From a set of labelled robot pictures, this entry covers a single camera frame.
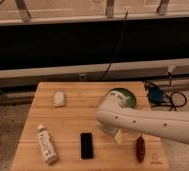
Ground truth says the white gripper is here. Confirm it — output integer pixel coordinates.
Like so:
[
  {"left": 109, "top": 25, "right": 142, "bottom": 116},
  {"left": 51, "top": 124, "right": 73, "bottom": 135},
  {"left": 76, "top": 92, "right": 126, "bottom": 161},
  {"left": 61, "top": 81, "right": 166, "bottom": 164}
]
[{"left": 97, "top": 122, "right": 123, "bottom": 144}]

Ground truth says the black eraser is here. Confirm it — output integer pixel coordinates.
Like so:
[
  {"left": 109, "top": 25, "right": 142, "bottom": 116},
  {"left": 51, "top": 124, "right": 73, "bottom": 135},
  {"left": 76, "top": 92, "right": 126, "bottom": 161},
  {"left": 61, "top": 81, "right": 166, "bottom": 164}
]
[{"left": 80, "top": 133, "right": 94, "bottom": 159}]

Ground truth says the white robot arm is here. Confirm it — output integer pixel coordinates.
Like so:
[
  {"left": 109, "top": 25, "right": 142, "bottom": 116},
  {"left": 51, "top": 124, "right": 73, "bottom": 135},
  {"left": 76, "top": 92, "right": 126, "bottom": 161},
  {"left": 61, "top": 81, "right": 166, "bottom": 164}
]
[{"left": 96, "top": 88, "right": 189, "bottom": 144}]

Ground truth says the white sponge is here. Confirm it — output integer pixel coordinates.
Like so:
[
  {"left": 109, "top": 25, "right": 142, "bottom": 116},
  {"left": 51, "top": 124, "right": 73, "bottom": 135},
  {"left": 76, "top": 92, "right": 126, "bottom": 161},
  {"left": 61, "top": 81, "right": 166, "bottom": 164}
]
[{"left": 53, "top": 91, "right": 66, "bottom": 107}]

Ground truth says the green plate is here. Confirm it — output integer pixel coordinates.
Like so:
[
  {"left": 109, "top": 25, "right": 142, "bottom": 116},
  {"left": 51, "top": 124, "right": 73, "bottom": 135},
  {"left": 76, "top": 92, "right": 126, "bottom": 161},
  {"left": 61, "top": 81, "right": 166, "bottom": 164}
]
[{"left": 108, "top": 88, "right": 137, "bottom": 109}]

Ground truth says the blue device on floor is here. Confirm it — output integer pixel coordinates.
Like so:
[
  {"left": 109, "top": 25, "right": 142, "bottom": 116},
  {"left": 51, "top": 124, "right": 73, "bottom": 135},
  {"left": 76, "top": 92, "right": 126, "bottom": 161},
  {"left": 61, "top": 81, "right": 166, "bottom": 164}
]
[{"left": 148, "top": 88, "right": 164, "bottom": 104}]

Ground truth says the white plastic bottle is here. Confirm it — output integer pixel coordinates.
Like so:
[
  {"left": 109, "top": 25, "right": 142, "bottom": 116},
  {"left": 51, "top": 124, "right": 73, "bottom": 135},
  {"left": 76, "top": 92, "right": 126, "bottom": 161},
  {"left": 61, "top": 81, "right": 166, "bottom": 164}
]
[{"left": 37, "top": 125, "right": 58, "bottom": 165}]

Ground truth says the black floor cable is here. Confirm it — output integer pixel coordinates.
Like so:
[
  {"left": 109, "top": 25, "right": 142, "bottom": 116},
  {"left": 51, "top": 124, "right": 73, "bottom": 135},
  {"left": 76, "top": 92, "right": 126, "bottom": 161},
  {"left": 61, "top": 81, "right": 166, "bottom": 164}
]
[{"left": 143, "top": 71, "right": 188, "bottom": 112}]

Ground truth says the black hanging cable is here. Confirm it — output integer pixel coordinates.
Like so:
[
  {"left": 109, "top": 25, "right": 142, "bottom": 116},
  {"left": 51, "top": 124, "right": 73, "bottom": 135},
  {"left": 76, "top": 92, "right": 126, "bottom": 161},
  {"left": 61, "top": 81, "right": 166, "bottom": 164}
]
[{"left": 100, "top": 9, "right": 129, "bottom": 81}]

